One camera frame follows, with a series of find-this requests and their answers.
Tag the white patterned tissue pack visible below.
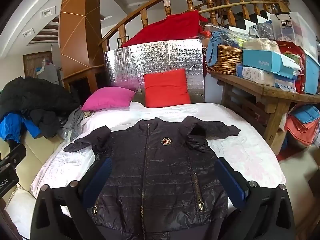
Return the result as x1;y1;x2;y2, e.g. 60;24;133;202
236;64;275;87

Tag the wooden side table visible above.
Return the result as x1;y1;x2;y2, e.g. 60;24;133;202
207;69;320;148

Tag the light blue storage bin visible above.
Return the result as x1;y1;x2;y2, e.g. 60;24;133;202
304;52;320;95

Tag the blue cloth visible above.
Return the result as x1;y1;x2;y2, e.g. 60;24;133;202
206;31;240;67

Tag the red pillow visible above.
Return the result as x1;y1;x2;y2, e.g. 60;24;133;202
143;69;192;108

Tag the red gift box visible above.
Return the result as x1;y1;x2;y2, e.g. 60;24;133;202
275;40;307;93

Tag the grey garment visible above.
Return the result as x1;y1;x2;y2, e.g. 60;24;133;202
59;106;94;140

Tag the pink pillow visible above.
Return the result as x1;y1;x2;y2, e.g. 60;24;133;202
80;87;135;112

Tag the coral cloth pile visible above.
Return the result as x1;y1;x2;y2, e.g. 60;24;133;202
285;105;320;148

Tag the white bed sheet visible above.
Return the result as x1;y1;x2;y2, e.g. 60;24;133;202
30;101;287;218

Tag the wicker basket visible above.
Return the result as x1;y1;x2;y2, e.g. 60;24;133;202
202;44;244;75

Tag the black clothes pile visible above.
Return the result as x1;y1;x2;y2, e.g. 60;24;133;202
0;76;80;138

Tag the black quilted jacket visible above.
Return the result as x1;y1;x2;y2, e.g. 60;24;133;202
64;117;241;240

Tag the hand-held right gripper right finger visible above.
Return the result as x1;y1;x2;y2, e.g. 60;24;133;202
215;157;295;240

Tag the light blue cardboard box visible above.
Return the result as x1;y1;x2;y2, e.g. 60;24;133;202
242;49;302;79

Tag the brown wooden column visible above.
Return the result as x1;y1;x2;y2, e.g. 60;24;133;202
59;0;105;93

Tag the bright blue garment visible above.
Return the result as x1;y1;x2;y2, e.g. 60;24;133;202
0;112;42;143

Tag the cream sofa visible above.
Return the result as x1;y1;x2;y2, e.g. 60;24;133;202
0;132;65;240

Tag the cream stuffed plastic bag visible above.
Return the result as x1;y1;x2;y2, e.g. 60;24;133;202
242;37;280;53

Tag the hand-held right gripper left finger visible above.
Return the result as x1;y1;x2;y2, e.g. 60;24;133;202
34;157;112;240

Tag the large red cloth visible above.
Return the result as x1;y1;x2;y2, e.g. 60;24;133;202
120;10;208;48

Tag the silver foil insulation panel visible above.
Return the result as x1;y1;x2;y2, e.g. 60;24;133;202
104;38;205;103

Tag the wooden stair railing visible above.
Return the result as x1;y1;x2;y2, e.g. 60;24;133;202
98;0;290;53

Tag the clear plastic storage bin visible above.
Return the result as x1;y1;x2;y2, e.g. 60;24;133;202
270;12;318;58

